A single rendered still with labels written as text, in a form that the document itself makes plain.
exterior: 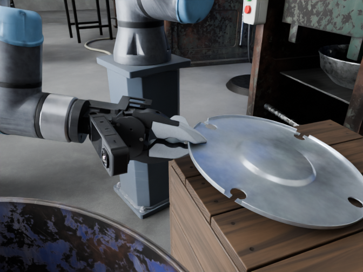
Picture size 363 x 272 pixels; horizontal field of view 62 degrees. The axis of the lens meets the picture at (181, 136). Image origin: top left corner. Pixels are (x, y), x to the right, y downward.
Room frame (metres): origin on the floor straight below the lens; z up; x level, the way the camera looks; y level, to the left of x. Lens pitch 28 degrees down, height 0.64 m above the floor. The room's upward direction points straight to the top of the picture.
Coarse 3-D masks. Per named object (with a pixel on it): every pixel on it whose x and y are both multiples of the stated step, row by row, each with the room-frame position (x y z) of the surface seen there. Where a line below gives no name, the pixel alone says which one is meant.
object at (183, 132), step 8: (176, 120) 0.45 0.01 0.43; (184, 120) 0.45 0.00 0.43; (152, 128) 0.41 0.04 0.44; (160, 128) 0.41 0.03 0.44; (168, 128) 0.41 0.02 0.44; (176, 128) 0.41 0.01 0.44; (184, 128) 0.41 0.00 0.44; (192, 128) 0.43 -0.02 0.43; (160, 136) 0.41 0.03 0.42; (168, 136) 0.41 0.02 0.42; (176, 136) 0.41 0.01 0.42; (184, 136) 0.41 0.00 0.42; (192, 136) 0.41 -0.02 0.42; (200, 136) 0.42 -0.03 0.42
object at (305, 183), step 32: (224, 128) 0.49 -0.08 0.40; (256, 128) 0.52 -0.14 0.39; (288, 128) 0.54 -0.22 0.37; (192, 160) 0.37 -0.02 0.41; (224, 160) 0.39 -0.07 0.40; (256, 160) 0.39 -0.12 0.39; (288, 160) 0.41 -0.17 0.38; (320, 160) 0.44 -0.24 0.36; (224, 192) 0.31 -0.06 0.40; (256, 192) 0.32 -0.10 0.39; (288, 192) 0.33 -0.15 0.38; (320, 192) 0.35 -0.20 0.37; (352, 192) 0.36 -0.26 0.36; (288, 224) 0.27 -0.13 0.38; (320, 224) 0.28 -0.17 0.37; (352, 224) 0.29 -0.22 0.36
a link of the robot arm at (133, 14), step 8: (120, 0) 0.76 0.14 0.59; (128, 0) 0.75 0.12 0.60; (136, 0) 0.73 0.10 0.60; (120, 8) 0.76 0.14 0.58; (128, 8) 0.75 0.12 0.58; (136, 8) 0.74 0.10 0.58; (120, 16) 0.77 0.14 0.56; (128, 16) 0.75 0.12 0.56; (136, 16) 0.75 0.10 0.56; (144, 16) 0.75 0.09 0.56
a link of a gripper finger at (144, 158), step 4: (148, 148) 0.42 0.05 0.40; (144, 152) 0.42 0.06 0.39; (148, 152) 0.42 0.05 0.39; (140, 156) 0.42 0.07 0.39; (144, 156) 0.42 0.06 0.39; (148, 156) 0.42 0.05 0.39; (136, 160) 0.42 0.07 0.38; (140, 160) 0.42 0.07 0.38; (144, 160) 0.42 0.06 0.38; (148, 160) 0.42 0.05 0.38; (152, 160) 0.42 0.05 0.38; (156, 160) 0.42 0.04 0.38; (160, 160) 0.42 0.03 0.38; (164, 160) 0.41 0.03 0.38; (168, 160) 0.41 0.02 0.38
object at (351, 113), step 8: (360, 64) 0.73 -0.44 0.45; (360, 72) 0.72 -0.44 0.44; (360, 80) 0.72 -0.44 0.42; (360, 88) 0.71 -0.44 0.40; (352, 96) 0.73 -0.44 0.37; (360, 96) 0.71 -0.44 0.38; (352, 104) 0.72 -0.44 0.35; (360, 104) 0.70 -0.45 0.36; (352, 112) 0.71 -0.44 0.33; (360, 112) 0.69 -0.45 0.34; (352, 120) 0.71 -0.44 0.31; (360, 120) 0.69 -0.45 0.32; (352, 128) 0.70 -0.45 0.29; (360, 128) 0.68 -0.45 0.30
